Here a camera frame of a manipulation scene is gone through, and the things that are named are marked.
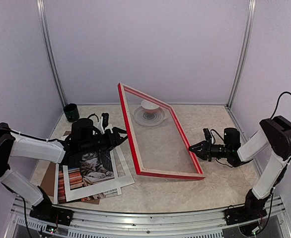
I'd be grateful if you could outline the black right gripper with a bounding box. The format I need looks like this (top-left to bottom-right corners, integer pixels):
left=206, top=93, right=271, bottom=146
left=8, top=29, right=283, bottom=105
left=189, top=138, right=231, bottom=161

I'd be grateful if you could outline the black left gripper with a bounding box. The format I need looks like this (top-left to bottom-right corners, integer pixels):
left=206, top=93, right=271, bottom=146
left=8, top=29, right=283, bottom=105
left=80, top=127, right=132, bottom=155

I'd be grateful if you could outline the red wooden picture frame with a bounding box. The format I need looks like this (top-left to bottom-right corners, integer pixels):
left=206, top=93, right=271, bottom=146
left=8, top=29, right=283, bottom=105
left=117, top=83, right=206, bottom=180

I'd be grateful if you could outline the white mat board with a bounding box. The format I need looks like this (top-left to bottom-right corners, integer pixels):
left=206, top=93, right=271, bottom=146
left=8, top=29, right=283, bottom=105
left=63, top=146, right=135, bottom=202

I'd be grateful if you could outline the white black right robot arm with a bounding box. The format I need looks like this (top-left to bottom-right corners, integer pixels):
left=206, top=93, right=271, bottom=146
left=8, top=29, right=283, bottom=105
left=189, top=116, right=291, bottom=220

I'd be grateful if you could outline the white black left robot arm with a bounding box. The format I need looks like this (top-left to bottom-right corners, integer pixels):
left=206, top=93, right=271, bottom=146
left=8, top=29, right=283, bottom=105
left=0, top=118, right=128, bottom=221

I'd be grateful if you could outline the cat photo print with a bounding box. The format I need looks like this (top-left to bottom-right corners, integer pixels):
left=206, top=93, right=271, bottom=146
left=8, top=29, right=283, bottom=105
left=57, top=151, right=121, bottom=204

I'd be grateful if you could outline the grey striped plate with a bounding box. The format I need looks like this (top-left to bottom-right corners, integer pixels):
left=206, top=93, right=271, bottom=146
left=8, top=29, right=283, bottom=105
left=133, top=107, right=167, bottom=127

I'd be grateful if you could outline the orange white bowl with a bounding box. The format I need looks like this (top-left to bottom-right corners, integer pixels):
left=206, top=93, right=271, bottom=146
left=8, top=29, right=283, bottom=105
left=141, top=100, right=160, bottom=114

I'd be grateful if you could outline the dark green mug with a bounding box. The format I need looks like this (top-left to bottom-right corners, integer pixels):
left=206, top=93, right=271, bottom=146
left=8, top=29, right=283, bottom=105
left=63, top=103, right=79, bottom=123

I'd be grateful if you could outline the brown backing board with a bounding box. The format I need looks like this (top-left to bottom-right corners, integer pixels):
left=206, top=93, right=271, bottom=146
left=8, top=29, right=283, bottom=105
left=40, top=131, right=100, bottom=205

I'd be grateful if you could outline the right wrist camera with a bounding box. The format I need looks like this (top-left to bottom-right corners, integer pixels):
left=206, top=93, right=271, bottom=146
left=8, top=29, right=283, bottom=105
left=203, top=128, right=214, bottom=144

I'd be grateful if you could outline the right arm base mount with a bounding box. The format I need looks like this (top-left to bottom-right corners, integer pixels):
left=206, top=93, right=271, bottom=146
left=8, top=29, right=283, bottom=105
left=224, top=206, right=267, bottom=226

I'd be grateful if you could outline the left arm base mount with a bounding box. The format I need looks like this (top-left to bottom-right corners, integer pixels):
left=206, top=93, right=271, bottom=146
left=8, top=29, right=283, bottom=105
left=30, top=203, right=73, bottom=226

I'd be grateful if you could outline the left aluminium post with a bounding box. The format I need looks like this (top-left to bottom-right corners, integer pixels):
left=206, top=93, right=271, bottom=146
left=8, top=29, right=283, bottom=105
left=36, top=0, right=68, bottom=107

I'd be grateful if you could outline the aluminium post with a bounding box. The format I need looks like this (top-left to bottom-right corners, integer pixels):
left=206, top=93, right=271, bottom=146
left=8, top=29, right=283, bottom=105
left=227, top=0, right=256, bottom=110
left=36, top=0, right=68, bottom=107

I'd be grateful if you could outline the right aluminium post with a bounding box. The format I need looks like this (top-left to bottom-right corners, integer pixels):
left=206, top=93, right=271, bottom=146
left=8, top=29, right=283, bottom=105
left=227, top=0, right=256, bottom=110

